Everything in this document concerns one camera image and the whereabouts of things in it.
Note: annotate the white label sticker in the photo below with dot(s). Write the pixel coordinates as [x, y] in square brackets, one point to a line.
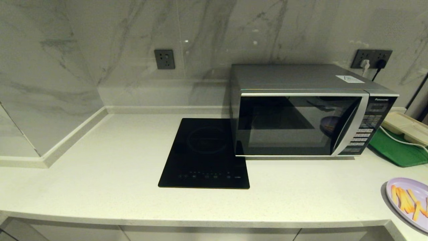
[349, 79]

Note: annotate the white power plug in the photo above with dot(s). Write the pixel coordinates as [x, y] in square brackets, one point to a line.
[364, 64]

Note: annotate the black induction cooktop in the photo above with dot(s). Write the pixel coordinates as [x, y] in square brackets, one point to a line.
[200, 154]

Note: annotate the purple round plate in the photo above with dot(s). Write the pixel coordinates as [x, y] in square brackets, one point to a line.
[394, 206]

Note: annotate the grey cabinet front panel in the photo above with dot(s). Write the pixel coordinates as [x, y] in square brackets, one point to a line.
[334, 235]

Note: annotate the grey double wall socket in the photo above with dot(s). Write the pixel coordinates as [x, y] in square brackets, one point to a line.
[373, 54]

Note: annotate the green plastic tray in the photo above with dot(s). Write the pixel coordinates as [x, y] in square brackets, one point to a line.
[398, 154]

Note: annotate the grey single wall socket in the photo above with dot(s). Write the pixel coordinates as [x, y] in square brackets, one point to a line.
[164, 59]

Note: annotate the black power plug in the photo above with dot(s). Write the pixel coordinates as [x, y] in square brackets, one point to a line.
[381, 64]

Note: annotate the silver Panasonic microwave oven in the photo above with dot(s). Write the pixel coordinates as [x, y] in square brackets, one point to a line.
[294, 77]

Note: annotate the black glass microwave door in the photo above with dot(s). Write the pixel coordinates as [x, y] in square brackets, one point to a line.
[284, 127]

